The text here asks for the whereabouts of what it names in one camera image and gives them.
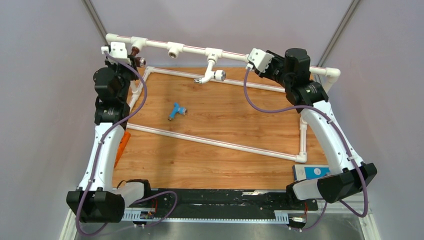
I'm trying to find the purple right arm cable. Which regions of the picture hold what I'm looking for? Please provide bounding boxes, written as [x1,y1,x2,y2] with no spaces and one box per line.
[243,67,369,231]

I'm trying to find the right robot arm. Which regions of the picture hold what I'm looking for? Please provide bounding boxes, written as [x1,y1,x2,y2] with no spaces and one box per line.
[247,48,378,210]

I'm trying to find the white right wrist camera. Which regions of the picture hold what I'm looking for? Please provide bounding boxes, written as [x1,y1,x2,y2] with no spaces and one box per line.
[246,48,274,73]

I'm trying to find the white water faucet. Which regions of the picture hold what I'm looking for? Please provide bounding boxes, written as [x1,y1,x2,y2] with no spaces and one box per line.
[193,59,226,84]

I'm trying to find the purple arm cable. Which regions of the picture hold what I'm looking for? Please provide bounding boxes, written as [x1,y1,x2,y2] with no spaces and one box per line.
[243,67,369,231]
[75,51,178,237]

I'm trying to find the blue white box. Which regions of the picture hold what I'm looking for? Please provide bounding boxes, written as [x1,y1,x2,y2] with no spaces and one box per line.
[292,164,330,181]

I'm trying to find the blue water faucet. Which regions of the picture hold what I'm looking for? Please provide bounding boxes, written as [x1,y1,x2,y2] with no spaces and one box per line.
[168,102,188,121]

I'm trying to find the brown water faucet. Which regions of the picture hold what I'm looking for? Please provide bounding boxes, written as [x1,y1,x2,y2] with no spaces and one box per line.
[130,47,146,68]

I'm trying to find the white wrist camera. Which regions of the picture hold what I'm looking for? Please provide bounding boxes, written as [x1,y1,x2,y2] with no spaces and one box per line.
[100,41,131,65]
[246,48,274,73]

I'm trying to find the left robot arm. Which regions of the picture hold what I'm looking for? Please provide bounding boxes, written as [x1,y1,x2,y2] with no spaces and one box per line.
[66,53,153,223]

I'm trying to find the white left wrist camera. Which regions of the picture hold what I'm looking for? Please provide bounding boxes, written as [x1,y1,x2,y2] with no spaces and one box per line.
[100,41,131,65]

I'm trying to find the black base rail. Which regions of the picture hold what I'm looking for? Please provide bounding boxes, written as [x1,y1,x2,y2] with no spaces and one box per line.
[134,188,319,220]

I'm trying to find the white PVC pipe frame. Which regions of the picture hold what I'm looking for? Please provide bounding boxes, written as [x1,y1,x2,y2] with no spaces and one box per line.
[105,33,341,164]

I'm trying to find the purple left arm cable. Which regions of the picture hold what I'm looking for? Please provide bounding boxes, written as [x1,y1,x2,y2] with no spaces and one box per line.
[75,51,178,237]

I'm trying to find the orange razor package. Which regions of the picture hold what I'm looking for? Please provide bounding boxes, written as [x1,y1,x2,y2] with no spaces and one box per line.
[113,131,131,168]

